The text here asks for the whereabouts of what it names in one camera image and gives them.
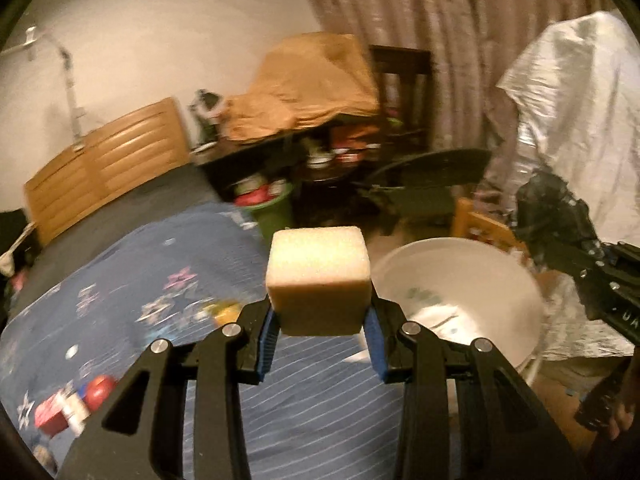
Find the light wooden chair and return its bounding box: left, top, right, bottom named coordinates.
left=450, top=197, right=528, bottom=264

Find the crumpled brown paper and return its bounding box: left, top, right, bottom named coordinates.
left=222, top=32, right=378, bottom=144

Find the red apple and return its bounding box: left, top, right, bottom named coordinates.
left=82, top=375, right=117, bottom=413

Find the tan sponge cube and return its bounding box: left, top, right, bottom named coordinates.
left=266, top=226, right=372, bottom=337

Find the black plastic bag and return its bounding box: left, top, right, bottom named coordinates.
left=512, top=169, right=605, bottom=276

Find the dark cluttered desk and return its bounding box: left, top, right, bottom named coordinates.
left=192, top=120, right=394, bottom=210

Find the red rectangular box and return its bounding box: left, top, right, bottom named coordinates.
left=35, top=391, right=70, bottom=438

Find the dark wooden chair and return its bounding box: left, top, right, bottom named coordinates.
left=369, top=44, right=434, bottom=153

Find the green trash bin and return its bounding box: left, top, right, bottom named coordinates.
left=244, top=183, right=294, bottom=245

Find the black desk lamp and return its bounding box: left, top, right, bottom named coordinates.
left=189, top=89, right=226, bottom=145

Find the white floral plastic basin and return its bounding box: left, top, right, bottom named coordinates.
left=372, top=237, right=544, bottom=368

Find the white rolled sock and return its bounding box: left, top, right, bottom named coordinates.
left=60, top=392, right=90, bottom=437

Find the brown patterned curtain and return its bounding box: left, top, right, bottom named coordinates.
left=310, top=0, right=614, bottom=154

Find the grey bed sheet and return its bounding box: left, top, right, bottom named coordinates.
left=10, top=165, right=220, bottom=318

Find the wooden bed headboard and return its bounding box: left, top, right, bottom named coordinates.
left=24, top=98, right=190, bottom=246

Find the white silvery plastic sheet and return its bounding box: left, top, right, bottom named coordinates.
left=487, top=8, right=640, bottom=361

